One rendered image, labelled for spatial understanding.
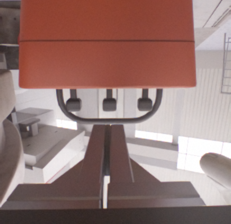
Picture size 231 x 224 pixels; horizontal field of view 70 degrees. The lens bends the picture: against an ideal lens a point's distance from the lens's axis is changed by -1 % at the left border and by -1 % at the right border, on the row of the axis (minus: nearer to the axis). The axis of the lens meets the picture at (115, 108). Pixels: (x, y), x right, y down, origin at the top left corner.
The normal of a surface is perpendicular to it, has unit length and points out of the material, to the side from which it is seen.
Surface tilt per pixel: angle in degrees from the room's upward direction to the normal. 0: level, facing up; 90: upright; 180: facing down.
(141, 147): 90
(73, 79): 97
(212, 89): 90
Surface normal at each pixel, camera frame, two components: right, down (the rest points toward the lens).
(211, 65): -0.35, 0.25
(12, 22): 0.40, 0.24
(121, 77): 0.03, 0.14
